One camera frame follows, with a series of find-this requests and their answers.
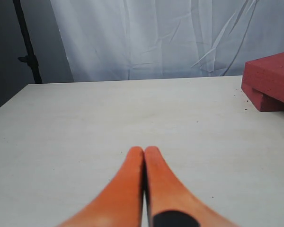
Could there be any red brick top back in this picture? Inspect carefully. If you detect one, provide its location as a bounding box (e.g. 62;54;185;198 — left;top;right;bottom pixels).
242;52;284;103

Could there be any black stand pole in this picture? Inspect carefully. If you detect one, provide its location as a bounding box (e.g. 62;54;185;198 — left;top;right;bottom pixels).
13;0;42;84

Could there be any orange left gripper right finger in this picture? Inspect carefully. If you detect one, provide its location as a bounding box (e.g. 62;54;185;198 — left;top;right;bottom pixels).
144;146;237;227

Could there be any white fabric backdrop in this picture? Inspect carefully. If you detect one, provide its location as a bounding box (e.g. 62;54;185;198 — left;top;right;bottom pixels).
51;0;284;82

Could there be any red brick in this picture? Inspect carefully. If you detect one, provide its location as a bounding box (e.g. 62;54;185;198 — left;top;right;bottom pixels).
241;83;284;112
242;52;284;103

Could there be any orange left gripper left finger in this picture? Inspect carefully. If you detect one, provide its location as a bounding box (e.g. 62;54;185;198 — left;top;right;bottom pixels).
59;147;144;227

